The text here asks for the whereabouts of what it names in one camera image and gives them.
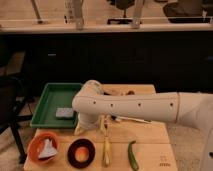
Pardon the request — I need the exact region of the orange-yellow apple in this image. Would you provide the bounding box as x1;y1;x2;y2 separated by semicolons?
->
75;147;89;162

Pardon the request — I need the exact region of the brown dried food pile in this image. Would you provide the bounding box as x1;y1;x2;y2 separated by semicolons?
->
126;90;135;95

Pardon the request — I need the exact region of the green plastic tray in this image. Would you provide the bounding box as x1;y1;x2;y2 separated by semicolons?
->
30;83;82;129

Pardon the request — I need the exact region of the green chili pepper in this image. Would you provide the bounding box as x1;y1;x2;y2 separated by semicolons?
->
128;141;139;171

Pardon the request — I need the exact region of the grey sponge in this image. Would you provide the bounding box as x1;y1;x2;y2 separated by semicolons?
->
56;108;74;119

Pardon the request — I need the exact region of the orange plastic bowl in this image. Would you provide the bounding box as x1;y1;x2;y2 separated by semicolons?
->
27;131;59;164

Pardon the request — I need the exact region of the dark brown bowl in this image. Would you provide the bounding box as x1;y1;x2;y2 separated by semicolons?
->
67;139;96;169

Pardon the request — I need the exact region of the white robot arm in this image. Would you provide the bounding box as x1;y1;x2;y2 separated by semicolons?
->
72;80;213;171

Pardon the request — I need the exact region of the white crumpled cloth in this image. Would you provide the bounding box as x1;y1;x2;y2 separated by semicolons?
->
38;139;57;159

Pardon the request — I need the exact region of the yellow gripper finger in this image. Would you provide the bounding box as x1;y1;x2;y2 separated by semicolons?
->
99;115;106;134
74;123;85;136

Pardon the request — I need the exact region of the black office chair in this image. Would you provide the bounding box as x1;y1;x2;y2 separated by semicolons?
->
0;76;32;164

